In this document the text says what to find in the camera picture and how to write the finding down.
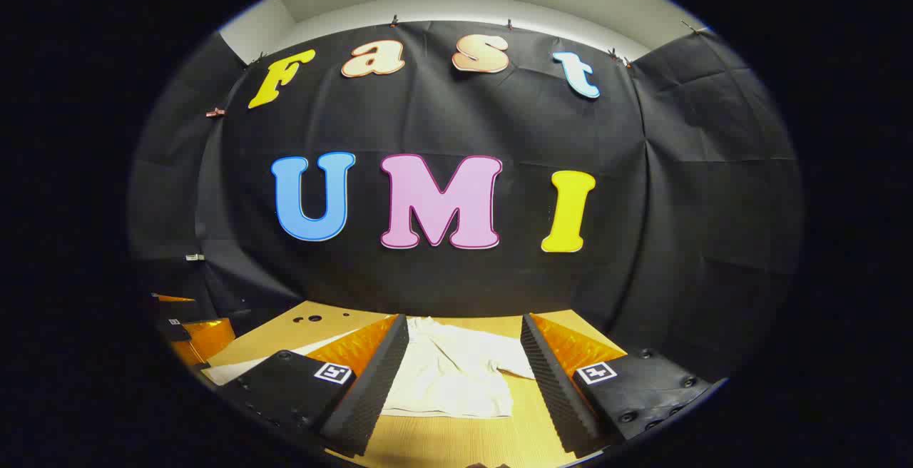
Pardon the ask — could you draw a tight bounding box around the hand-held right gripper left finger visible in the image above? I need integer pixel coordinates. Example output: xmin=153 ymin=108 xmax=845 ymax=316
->
xmin=214 ymin=313 xmax=411 ymax=457

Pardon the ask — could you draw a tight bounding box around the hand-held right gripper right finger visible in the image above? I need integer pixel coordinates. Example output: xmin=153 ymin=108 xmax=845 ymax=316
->
xmin=520 ymin=313 xmax=714 ymax=457

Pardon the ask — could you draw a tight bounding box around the white garment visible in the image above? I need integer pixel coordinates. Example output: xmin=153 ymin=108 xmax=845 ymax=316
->
xmin=202 ymin=316 xmax=537 ymax=419

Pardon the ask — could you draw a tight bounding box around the black backdrop cloth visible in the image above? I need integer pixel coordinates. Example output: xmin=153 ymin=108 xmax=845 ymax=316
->
xmin=128 ymin=21 xmax=805 ymax=383

